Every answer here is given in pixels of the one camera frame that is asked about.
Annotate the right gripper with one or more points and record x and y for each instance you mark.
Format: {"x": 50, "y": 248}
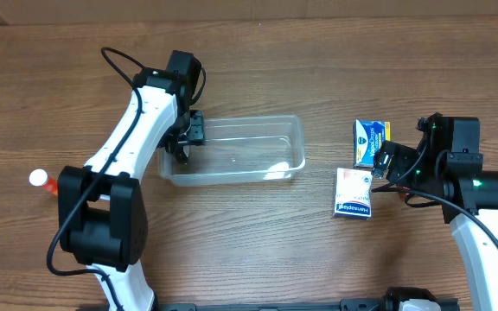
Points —
{"x": 400, "y": 155}

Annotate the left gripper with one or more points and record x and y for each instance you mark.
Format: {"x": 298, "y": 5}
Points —
{"x": 194, "y": 128}

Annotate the blue VapoDrops box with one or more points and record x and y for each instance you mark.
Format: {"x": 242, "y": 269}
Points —
{"x": 368, "y": 138}

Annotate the clear plastic container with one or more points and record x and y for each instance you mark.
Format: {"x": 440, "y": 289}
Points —
{"x": 240, "y": 150}

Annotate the white blue medicine box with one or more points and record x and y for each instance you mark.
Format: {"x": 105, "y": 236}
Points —
{"x": 352, "y": 194}

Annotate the orange pill bottle white cap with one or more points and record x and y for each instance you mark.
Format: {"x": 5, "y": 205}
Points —
{"x": 40, "y": 178}

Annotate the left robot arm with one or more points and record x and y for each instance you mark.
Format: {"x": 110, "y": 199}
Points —
{"x": 103, "y": 224}

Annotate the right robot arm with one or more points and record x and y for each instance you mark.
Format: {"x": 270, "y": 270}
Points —
{"x": 446, "y": 170}

